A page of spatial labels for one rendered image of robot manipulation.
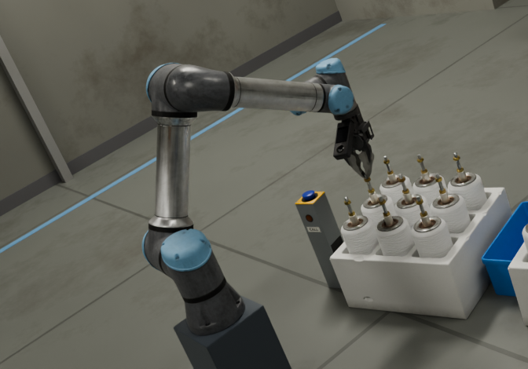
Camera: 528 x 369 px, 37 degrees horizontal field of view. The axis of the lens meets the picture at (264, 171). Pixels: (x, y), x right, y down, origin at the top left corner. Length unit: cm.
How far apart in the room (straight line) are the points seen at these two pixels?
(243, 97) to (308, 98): 19
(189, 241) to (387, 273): 61
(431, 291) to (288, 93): 67
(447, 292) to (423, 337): 14
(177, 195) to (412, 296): 71
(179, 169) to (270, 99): 29
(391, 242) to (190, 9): 324
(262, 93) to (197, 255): 42
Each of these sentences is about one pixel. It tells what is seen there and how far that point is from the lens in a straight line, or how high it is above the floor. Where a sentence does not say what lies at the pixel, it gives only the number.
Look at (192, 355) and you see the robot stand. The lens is 209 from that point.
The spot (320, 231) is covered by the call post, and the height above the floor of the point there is 21.
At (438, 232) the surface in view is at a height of 24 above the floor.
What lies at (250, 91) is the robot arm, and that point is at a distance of 193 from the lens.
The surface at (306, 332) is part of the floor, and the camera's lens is 239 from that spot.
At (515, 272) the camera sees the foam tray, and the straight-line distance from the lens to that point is 204.
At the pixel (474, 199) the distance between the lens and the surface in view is 233.
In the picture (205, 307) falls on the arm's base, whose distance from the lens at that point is 196.
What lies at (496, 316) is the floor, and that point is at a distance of 220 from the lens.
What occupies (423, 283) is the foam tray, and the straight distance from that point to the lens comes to 220.
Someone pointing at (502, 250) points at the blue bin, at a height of 7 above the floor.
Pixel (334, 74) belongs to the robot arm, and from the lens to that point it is 221.
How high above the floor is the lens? 128
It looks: 21 degrees down
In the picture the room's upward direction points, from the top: 22 degrees counter-clockwise
